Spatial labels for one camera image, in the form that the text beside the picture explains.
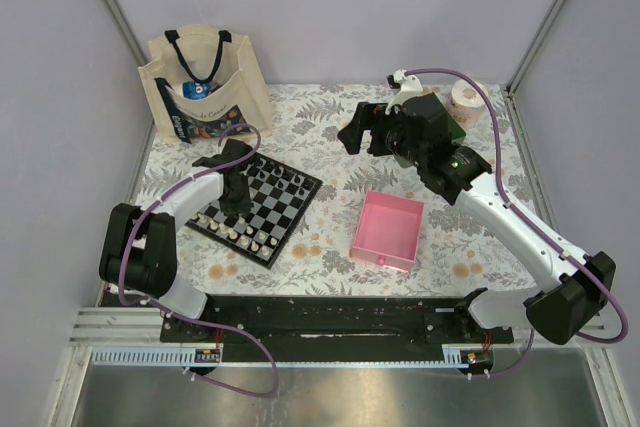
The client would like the green plastic tray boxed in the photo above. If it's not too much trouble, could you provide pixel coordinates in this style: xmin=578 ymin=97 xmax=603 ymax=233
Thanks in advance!
xmin=386 ymin=93 xmax=466 ymax=164

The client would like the cream canvas tote bag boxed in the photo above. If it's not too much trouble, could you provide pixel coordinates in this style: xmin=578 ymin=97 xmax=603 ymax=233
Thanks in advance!
xmin=138 ymin=24 xmax=274 ymax=143

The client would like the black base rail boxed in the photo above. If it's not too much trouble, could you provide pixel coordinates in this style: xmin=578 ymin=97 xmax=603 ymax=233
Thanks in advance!
xmin=99 ymin=289 xmax=516 ymax=363

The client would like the floral table cloth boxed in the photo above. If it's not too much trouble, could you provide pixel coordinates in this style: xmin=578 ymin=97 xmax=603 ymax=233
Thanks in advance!
xmin=107 ymin=82 xmax=559 ymax=298

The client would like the blue white packet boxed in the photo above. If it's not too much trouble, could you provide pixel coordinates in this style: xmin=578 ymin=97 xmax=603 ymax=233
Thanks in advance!
xmin=181 ymin=80 xmax=212 ymax=100

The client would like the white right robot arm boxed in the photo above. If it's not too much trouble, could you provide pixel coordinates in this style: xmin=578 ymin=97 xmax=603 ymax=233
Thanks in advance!
xmin=337 ymin=94 xmax=616 ymax=345

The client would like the pink plastic tray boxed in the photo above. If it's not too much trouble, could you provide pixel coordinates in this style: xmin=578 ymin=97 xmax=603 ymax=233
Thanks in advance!
xmin=349 ymin=190 xmax=424 ymax=272

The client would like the black white chess board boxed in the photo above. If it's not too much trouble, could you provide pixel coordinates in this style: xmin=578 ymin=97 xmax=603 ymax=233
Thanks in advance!
xmin=187 ymin=153 xmax=322 ymax=269

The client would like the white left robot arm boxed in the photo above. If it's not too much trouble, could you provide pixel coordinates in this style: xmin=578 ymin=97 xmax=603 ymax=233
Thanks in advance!
xmin=99 ymin=139 xmax=255 ymax=342

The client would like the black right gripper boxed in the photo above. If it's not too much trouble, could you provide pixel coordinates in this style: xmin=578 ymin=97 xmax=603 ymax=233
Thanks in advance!
xmin=337 ymin=102 xmax=426 ymax=168

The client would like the toilet paper roll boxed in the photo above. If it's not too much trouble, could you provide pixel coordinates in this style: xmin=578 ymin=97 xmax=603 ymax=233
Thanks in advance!
xmin=445 ymin=80 xmax=486 ymax=129

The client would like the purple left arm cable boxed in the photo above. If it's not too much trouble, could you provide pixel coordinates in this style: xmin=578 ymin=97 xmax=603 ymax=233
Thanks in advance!
xmin=117 ymin=124 xmax=281 ymax=398

